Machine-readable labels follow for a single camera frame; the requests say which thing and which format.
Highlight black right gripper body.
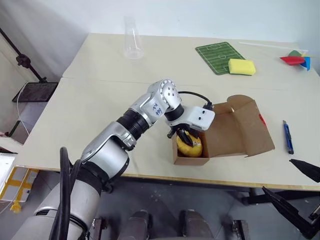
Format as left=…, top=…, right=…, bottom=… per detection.
left=308, top=206, right=320, bottom=228

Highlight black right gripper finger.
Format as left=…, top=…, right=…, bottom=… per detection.
left=261, top=185, right=319, bottom=240
left=289, top=158, right=320, bottom=184

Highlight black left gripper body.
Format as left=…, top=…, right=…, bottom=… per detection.
left=166, top=124, right=201, bottom=139

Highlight yellow item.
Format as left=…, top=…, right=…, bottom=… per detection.
left=176, top=132, right=204, bottom=158

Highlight blue box cutter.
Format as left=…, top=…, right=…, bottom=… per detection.
left=282, top=120, right=295, bottom=155

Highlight brown cardboard box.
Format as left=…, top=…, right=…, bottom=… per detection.
left=173, top=94, right=276, bottom=166

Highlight yellow floor tape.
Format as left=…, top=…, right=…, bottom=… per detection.
left=0, top=166, right=39, bottom=214

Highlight dark rounded shape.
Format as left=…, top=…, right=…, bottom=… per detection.
left=127, top=211, right=152, bottom=240
left=178, top=209, right=214, bottom=240

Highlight green football pitch mat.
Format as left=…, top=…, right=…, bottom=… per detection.
left=195, top=41, right=247, bottom=76

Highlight yellow sponge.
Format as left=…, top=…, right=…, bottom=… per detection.
left=228, top=58, right=257, bottom=76

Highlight clear plastic cup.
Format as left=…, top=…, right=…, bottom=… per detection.
left=123, top=15, right=146, bottom=61

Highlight black mesh tray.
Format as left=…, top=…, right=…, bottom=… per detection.
left=12, top=81, right=60, bottom=104

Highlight black stand pole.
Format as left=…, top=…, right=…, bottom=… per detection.
left=0, top=27, right=48, bottom=138

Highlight white board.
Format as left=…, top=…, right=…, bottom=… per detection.
left=0, top=151, right=19, bottom=201

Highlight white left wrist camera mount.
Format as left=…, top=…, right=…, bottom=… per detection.
left=166, top=105, right=216, bottom=132

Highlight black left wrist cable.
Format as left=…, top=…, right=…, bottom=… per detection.
left=178, top=91, right=214, bottom=110

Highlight dark metal bracket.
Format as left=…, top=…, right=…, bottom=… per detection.
left=91, top=217, right=106, bottom=240
left=231, top=219, right=250, bottom=240

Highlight thick black shoulder hose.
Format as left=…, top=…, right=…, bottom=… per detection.
left=49, top=146, right=82, bottom=240

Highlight thin white cable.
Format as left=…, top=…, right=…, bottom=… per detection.
left=16, top=83, right=29, bottom=146

